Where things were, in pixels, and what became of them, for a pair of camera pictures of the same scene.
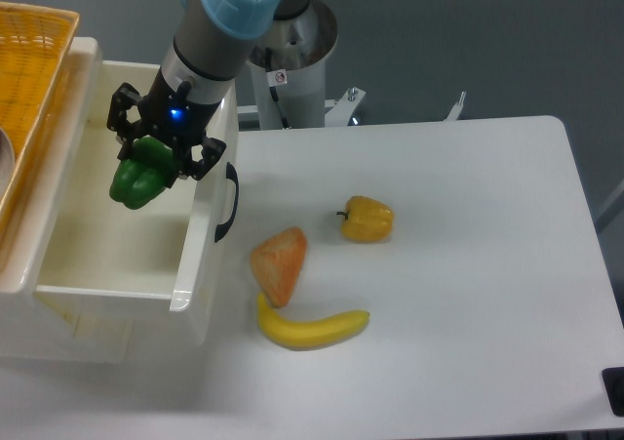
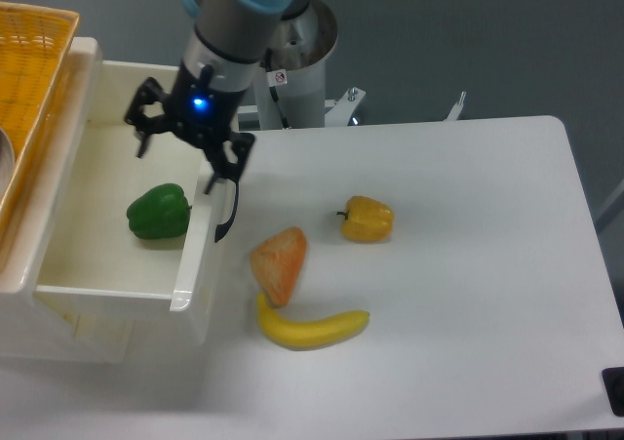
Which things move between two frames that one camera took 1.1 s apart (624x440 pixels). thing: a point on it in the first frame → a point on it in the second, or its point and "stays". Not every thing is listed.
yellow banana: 307,335 stays
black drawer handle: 232,175 stays
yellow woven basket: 33,44 stays
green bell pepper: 145,172 → 161,212
